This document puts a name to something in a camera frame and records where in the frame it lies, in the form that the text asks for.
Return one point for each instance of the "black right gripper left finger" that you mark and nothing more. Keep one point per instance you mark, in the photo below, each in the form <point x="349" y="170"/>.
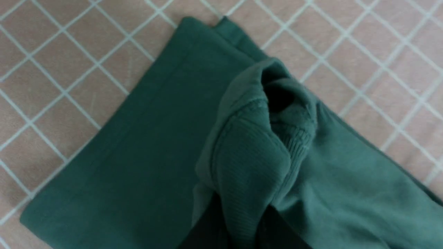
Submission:
<point x="210" y="231"/>

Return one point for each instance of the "pink grid-pattern table cloth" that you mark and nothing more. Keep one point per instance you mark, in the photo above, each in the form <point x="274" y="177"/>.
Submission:
<point x="66" y="65"/>

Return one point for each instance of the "green long-sleeve top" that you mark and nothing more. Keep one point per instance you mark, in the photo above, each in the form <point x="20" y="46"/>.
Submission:
<point x="215" y="115"/>

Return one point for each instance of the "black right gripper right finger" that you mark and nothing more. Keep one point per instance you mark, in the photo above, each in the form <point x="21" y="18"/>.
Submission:
<point x="275" y="233"/>

